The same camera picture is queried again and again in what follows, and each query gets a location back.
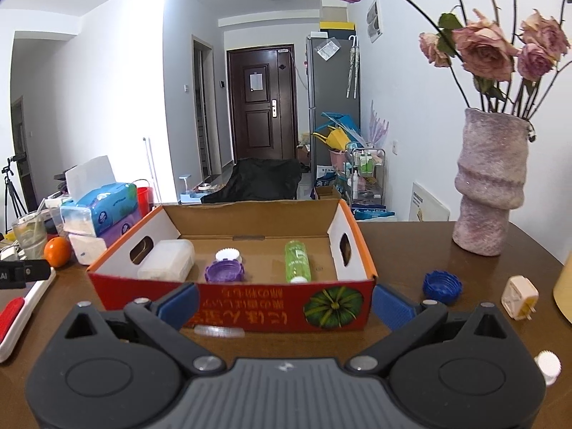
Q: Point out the purple bottle cap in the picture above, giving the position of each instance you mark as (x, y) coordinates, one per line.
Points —
(223, 272)

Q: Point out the black tripod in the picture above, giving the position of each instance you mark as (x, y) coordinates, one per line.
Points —
(10, 187)

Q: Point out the metal trolley cart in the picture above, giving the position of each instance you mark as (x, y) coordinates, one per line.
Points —
(368, 174)

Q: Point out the yellow thermos jug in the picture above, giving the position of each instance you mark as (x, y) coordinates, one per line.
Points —
(564, 290)

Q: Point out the blue packets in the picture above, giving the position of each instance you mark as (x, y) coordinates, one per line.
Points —
(373, 213)

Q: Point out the red bucket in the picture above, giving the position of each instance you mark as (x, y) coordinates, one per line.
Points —
(144, 201)

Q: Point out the small brown cardboard box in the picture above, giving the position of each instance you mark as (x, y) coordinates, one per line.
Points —
(328, 193)

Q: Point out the green spray bottle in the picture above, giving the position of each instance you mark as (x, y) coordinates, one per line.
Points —
(296, 259)

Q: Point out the yellow watering can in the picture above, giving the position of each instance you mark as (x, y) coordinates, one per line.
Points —
(334, 138)

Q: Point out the blue bottle cap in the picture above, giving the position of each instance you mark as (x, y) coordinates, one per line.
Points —
(435, 286)

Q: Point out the purple tissue pack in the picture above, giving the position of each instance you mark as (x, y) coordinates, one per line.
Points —
(118, 229)

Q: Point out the small white ribbed cap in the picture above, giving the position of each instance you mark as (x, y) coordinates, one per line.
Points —
(547, 364)

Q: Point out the dark brown door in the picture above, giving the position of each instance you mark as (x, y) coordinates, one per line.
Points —
(261, 134)

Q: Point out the wall poster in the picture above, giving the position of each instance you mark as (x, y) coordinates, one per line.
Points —
(374, 22)

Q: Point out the red and white lint brush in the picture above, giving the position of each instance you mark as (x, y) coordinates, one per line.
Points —
(13, 317)

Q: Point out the white plastic container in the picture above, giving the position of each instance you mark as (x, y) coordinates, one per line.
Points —
(165, 261)

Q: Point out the pink bucket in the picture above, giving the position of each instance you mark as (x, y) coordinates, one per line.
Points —
(339, 158)

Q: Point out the blue tissue pack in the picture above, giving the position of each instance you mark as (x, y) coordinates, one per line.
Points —
(102, 208)

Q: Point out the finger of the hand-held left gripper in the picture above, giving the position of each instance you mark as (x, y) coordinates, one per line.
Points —
(38, 269)

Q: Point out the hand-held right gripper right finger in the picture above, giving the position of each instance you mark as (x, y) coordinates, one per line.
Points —
(391, 306)

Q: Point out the white plug adapter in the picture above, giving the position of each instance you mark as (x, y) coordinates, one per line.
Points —
(518, 299)

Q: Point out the blue plastic rack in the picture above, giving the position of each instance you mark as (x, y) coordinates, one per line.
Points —
(342, 120)

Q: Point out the bunch of dried pink roses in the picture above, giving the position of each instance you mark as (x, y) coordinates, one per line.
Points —
(485, 49)

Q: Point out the pink textured vase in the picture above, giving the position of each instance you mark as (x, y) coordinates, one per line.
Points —
(487, 187)

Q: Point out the orange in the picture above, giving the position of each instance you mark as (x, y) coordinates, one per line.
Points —
(58, 251)

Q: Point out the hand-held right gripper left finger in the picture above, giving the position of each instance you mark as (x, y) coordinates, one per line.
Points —
(181, 306)

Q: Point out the black folding chair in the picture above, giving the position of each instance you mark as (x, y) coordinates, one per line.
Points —
(263, 178)

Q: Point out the glass cup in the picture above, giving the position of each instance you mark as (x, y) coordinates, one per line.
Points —
(29, 237)

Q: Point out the folded umbrella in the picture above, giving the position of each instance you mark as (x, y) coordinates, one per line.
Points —
(352, 71)

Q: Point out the red cardboard box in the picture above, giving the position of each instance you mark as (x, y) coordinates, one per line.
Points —
(268, 304)

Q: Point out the yellow and black box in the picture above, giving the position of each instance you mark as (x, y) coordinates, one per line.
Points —
(337, 29)

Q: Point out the grey refrigerator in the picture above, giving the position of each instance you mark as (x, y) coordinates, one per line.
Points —
(330, 94)

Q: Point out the white round lid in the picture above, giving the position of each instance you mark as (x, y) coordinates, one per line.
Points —
(229, 254)

